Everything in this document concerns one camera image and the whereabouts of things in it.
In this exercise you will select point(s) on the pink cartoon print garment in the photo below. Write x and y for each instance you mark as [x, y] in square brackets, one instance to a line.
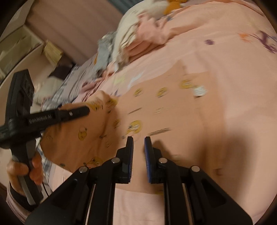
[181, 113]

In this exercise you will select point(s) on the striped grey white cloth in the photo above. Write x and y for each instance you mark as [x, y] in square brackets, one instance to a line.
[69, 89]

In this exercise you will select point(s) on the pink crumpled garment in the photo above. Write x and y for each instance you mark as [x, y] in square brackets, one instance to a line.
[150, 34]

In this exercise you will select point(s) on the white goose plush toy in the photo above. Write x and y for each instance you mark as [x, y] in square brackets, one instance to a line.
[154, 8]

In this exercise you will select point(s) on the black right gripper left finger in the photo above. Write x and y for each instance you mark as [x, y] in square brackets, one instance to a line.
[87, 196]

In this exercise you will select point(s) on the white folded garment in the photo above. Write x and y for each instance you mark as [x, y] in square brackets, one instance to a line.
[126, 32]

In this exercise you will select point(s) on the pink patterned bed sheet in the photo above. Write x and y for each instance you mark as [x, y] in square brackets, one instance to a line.
[235, 42]

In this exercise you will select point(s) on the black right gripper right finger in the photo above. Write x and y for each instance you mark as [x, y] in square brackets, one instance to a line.
[190, 195]

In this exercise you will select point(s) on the person's left hand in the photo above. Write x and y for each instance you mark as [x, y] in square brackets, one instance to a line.
[17, 169]

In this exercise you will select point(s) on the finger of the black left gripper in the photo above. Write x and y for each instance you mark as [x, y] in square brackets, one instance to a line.
[72, 114]

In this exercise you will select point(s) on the grey small garment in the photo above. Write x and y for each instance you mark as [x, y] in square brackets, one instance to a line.
[104, 53]

